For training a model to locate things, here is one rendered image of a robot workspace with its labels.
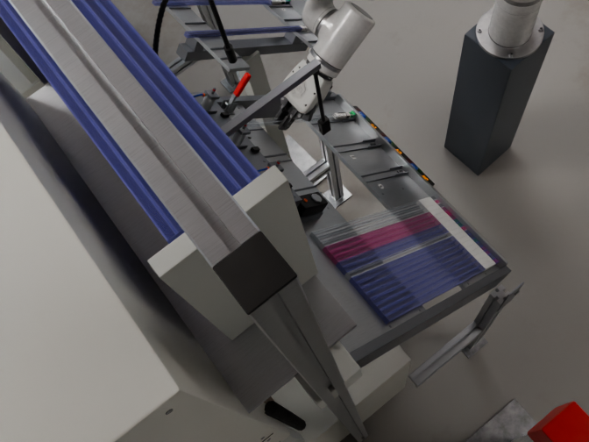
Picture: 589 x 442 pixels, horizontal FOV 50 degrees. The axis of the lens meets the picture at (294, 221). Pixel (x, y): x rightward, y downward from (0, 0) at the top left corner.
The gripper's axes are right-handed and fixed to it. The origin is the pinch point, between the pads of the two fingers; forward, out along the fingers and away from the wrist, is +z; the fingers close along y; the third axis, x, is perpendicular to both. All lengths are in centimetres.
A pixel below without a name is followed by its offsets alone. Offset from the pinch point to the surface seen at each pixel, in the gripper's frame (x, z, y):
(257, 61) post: 19.2, 1.4, -29.8
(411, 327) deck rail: -17, 3, 60
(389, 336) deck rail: -24, 4, 59
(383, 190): 14.3, -1.0, 26.6
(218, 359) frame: -61, 8, 50
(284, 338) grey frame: -88, -23, 64
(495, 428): 78, 50, 88
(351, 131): 23.9, -2.7, 5.5
